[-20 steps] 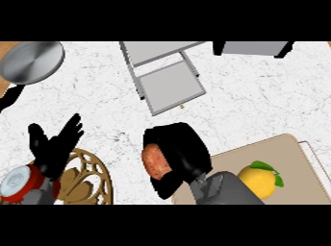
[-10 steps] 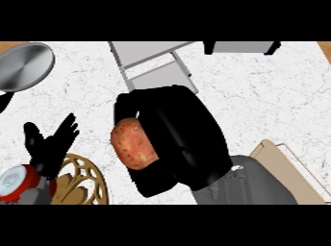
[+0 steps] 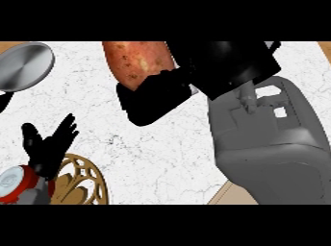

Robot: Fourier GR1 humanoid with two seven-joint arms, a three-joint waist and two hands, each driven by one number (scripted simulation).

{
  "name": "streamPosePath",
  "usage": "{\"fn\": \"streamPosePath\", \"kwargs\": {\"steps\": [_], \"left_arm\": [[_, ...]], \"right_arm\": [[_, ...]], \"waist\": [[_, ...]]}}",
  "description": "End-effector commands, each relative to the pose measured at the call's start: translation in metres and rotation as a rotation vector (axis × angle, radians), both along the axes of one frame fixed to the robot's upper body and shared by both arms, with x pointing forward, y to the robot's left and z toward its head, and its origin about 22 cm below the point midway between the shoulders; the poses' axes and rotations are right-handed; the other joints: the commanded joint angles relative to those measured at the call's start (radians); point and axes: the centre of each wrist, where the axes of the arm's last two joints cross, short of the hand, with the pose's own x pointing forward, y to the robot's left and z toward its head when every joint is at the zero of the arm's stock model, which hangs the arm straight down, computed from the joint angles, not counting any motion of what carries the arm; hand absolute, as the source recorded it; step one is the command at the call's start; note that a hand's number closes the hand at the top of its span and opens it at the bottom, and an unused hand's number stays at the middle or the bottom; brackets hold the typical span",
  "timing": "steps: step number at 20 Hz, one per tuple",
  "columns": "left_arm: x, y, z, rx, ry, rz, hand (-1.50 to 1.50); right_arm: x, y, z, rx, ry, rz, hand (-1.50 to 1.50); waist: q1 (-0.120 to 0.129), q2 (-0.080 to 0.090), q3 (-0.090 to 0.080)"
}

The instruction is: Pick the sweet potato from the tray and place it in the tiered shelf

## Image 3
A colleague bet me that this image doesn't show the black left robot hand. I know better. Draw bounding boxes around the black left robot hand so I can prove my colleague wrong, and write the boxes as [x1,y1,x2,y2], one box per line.
[18,112,80,181]

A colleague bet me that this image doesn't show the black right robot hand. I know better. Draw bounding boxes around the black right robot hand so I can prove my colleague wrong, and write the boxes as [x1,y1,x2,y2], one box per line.
[114,40,281,128]

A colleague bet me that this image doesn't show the orange-brown sweet potato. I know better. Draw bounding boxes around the orange-brown sweet potato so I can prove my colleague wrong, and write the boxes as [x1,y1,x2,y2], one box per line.
[100,40,181,92]

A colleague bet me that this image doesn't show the beige wooden tray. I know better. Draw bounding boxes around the beige wooden tray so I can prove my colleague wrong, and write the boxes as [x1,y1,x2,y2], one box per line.
[205,179,259,206]

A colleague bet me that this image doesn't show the gold openwork round trivet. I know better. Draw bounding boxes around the gold openwork round trivet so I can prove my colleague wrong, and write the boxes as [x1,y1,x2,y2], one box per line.
[49,153,110,206]

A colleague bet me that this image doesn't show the red can with pale end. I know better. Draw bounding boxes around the red can with pale end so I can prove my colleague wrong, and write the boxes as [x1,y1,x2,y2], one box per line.
[0,164,55,205]

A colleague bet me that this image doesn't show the grey frying pan, black handle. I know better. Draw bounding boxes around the grey frying pan, black handle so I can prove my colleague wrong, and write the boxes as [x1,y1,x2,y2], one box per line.
[0,41,55,134]

